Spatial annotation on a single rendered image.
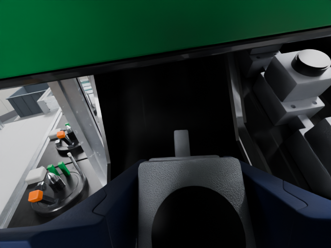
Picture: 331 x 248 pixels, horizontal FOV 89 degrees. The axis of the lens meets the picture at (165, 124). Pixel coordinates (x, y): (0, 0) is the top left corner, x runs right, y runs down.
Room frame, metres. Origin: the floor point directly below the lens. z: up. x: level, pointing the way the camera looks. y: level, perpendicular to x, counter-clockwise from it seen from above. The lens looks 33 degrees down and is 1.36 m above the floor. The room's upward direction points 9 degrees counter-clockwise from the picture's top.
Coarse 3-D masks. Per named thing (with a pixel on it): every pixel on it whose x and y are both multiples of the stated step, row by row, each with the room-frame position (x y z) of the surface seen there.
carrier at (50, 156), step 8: (48, 136) 0.61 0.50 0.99; (56, 136) 0.62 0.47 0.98; (72, 136) 0.55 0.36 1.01; (48, 144) 0.58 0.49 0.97; (56, 144) 0.53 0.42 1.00; (64, 144) 0.53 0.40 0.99; (72, 144) 0.51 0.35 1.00; (48, 152) 0.52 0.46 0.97; (56, 152) 0.51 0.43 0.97; (64, 152) 0.49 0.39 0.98; (72, 152) 0.49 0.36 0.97; (80, 152) 0.49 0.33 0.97; (40, 160) 0.48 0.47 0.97; (48, 160) 0.47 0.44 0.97; (56, 160) 0.47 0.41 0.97; (64, 160) 0.46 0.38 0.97; (80, 160) 0.45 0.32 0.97
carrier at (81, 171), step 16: (32, 176) 0.38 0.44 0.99; (48, 176) 0.32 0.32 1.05; (64, 176) 0.36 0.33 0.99; (80, 176) 0.35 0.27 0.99; (96, 176) 0.36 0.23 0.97; (48, 192) 0.31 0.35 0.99; (64, 192) 0.30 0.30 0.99; (80, 192) 0.30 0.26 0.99; (16, 208) 0.29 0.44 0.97; (32, 208) 0.28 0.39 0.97; (48, 208) 0.26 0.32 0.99; (64, 208) 0.26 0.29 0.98; (16, 224) 0.24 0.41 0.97; (32, 224) 0.24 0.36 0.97
